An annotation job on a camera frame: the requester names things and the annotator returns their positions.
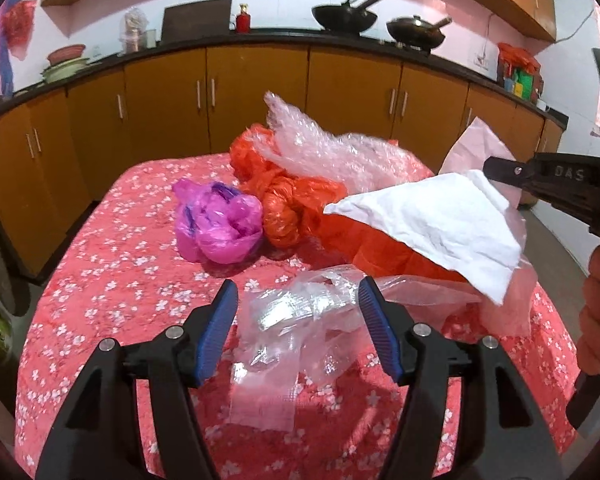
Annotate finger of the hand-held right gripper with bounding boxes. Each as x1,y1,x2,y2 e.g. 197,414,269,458
482,156,531,187

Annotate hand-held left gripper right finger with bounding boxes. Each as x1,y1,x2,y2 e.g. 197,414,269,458
357,276,566,480

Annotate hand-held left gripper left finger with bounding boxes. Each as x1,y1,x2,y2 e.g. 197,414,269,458
35,279,241,480

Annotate pale pink plastic bag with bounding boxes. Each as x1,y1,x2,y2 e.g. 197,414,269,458
437,116,543,338

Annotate clear plastic wrap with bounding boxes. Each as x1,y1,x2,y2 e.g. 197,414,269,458
227,267,481,433

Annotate orange plastic bag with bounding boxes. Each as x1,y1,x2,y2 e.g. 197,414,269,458
325,220,481,291
228,127,351,250

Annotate white paper tissue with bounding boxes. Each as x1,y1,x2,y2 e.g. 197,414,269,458
323,170,523,306

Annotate clear bubble wrap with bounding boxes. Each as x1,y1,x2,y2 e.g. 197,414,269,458
264,91,433,196

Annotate green box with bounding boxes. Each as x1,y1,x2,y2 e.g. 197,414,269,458
510,67,536,98

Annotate red floral blanket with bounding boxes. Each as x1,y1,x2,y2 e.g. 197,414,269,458
14,152,581,480

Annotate orange bag on boxes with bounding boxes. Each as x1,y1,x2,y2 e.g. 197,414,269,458
496,42,542,76

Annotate black wok with lid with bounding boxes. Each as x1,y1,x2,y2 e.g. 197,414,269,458
386,15,453,53

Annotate wooden base cabinets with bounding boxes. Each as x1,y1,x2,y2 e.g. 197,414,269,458
0,42,566,281

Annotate black countertop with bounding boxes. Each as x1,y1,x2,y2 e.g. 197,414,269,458
0,27,568,126

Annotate green basin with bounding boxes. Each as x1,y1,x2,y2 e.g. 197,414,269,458
41,57,90,83

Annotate glass jar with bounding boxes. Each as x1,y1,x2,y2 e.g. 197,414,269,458
121,7,148,56

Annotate dark board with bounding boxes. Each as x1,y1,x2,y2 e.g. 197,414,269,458
161,0,232,43

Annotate red bowl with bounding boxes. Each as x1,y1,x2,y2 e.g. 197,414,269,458
47,44,87,63

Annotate red hanging bag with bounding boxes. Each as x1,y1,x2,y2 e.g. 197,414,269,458
2,0,38,61

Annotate black wok with handle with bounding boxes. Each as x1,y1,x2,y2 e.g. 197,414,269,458
312,0,387,35

